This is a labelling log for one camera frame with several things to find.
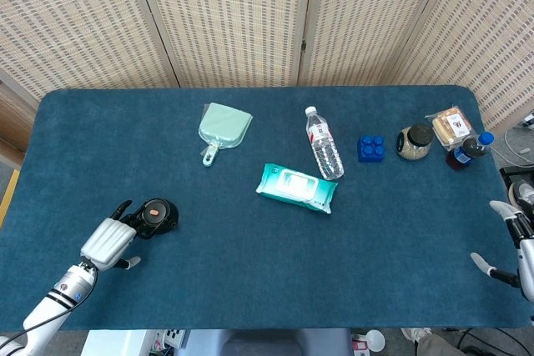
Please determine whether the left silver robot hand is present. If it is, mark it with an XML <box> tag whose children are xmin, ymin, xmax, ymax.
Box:
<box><xmin>79</xmin><ymin>200</ymin><xmax>146</xmax><ymax>271</ymax></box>

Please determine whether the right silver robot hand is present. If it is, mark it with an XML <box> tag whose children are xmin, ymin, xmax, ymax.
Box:
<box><xmin>470</xmin><ymin>200</ymin><xmax>534</xmax><ymax>303</ymax></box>

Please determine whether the white plastic storage bin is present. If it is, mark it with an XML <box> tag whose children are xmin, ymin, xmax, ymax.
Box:
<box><xmin>81</xmin><ymin>329</ymin><xmax>187</xmax><ymax>356</ymax></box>

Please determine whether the teal wet wipes pack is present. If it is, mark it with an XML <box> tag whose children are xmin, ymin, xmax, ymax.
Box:
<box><xmin>255</xmin><ymin>163</ymin><xmax>339</xmax><ymax>215</ymax></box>

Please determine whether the cola bottle blue cap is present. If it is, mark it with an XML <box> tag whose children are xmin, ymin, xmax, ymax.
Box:
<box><xmin>446</xmin><ymin>131</ymin><xmax>496</xmax><ymax>172</ymax></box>

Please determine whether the khaki trouser leg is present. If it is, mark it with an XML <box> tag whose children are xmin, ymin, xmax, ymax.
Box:
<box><xmin>416</xmin><ymin>333</ymin><xmax>475</xmax><ymax>356</ymax></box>

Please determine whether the white sneaker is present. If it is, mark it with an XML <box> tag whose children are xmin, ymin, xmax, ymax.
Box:
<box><xmin>400</xmin><ymin>327</ymin><xmax>433</xmax><ymax>345</ymax></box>

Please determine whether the wrapped biscuit snack pack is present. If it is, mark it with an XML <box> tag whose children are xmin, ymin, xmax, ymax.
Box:
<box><xmin>424</xmin><ymin>105</ymin><xmax>475</xmax><ymax>152</ymax></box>

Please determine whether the round grain jar black lid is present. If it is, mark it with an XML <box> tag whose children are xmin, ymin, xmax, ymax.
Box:
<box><xmin>395</xmin><ymin>123</ymin><xmax>435</xmax><ymax>162</ymax></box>

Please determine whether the blue table cloth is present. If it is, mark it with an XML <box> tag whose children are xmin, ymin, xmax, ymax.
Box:
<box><xmin>0</xmin><ymin>85</ymin><xmax>534</xmax><ymax>331</ymax></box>

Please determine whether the mint green dustpan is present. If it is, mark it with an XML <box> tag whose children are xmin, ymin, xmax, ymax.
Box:
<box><xmin>198</xmin><ymin>102</ymin><xmax>254</xmax><ymax>168</ymax></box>

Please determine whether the white round bulb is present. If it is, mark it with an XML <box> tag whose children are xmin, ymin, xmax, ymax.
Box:
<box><xmin>361</xmin><ymin>329</ymin><xmax>386</xmax><ymax>353</ymax></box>

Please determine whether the blue toy building block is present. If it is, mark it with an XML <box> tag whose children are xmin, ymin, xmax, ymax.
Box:
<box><xmin>356</xmin><ymin>134</ymin><xmax>387</xmax><ymax>163</ymax></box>

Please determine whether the grey robot torso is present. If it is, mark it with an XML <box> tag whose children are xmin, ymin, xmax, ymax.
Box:
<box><xmin>185</xmin><ymin>328</ymin><xmax>352</xmax><ymax>356</ymax></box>

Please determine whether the clear plastic water bottle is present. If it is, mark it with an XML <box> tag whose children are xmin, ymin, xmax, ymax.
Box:
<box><xmin>305</xmin><ymin>106</ymin><xmax>345</xmax><ymax>181</ymax></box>

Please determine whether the woven folding screen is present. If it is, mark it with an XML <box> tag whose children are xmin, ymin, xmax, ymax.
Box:
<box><xmin>0</xmin><ymin>0</ymin><xmax>534</xmax><ymax>134</ymax></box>

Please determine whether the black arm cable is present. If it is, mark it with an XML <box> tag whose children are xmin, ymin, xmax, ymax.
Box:
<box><xmin>0</xmin><ymin>266</ymin><xmax>99</xmax><ymax>348</ymax></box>

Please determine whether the white floor cable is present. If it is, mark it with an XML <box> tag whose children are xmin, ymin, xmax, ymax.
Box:
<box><xmin>499</xmin><ymin>120</ymin><xmax>534</xmax><ymax>165</ymax></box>

